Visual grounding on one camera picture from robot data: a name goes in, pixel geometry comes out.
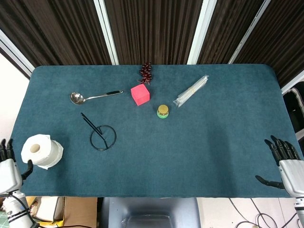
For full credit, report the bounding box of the black chair with white trim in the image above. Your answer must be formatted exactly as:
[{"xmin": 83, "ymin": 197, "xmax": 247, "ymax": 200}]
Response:
[{"xmin": 282, "ymin": 86, "xmax": 304, "ymax": 143}]

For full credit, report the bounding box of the brown cardboard box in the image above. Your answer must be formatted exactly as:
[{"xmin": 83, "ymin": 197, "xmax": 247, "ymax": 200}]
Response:
[{"xmin": 26, "ymin": 196, "xmax": 98, "ymax": 228}]

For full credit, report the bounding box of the white partition frame post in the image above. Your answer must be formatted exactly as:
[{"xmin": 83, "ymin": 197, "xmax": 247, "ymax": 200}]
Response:
[
  {"xmin": 281, "ymin": 68, "xmax": 304, "ymax": 95},
  {"xmin": 187, "ymin": 0, "xmax": 209, "ymax": 65},
  {"xmin": 228, "ymin": 0, "xmax": 272, "ymax": 65},
  {"xmin": 0, "ymin": 29, "xmax": 36, "ymax": 79},
  {"xmin": 93, "ymin": 0, "xmax": 120, "ymax": 65}
]

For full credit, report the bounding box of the white toilet paper roll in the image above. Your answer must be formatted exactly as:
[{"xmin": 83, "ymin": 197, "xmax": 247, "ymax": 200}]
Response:
[{"xmin": 20, "ymin": 134, "xmax": 64, "ymax": 170}]

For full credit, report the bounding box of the bundle of clear wrapped straws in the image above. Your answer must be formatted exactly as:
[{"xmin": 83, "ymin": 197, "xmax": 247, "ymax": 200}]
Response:
[{"xmin": 172, "ymin": 75, "xmax": 209, "ymax": 109}]

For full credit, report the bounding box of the dark brown slatted panel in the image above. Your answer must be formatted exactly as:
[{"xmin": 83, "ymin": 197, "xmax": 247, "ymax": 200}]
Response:
[
  {"xmin": 235, "ymin": 0, "xmax": 304, "ymax": 87},
  {"xmin": 0, "ymin": 0, "xmax": 112, "ymax": 72},
  {"xmin": 197, "ymin": 0, "xmax": 265, "ymax": 65},
  {"xmin": 104, "ymin": 0, "xmax": 202, "ymax": 65}
]

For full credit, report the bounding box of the blue velvet tablecloth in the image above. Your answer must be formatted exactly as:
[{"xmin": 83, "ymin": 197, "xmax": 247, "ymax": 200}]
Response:
[{"xmin": 10, "ymin": 64, "xmax": 304, "ymax": 199}]

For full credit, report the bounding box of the green jar with gold lid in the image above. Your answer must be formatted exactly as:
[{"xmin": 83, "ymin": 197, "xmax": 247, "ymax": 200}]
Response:
[{"xmin": 156, "ymin": 104, "xmax": 170, "ymax": 119}]

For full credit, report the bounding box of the black wire paper roll stand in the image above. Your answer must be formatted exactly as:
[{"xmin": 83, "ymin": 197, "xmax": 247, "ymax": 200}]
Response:
[{"xmin": 80, "ymin": 112, "xmax": 117, "ymax": 151}]

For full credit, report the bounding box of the red cube block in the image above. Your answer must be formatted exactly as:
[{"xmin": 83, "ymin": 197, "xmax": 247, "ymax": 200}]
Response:
[{"xmin": 130, "ymin": 84, "xmax": 151, "ymax": 106}]

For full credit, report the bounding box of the silver ladle with black handle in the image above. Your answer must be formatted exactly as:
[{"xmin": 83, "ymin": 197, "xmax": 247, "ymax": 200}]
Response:
[{"xmin": 69, "ymin": 90, "xmax": 124, "ymax": 105}]

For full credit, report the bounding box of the black floor cable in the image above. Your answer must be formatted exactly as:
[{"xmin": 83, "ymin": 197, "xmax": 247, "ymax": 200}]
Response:
[
  {"xmin": 251, "ymin": 198, "xmax": 299, "ymax": 228},
  {"xmin": 229, "ymin": 198, "xmax": 256, "ymax": 228}
]

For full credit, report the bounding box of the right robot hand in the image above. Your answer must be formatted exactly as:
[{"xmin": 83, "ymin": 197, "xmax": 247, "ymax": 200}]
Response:
[{"xmin": 255, "ymin": 135, "xmax": 304, "ymax": 198}]

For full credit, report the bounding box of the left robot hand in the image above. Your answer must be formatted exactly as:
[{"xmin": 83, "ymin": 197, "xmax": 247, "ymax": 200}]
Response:
[{"xmin": 0, "ymin": 138, "xmax": 34, "ymax": 195}]

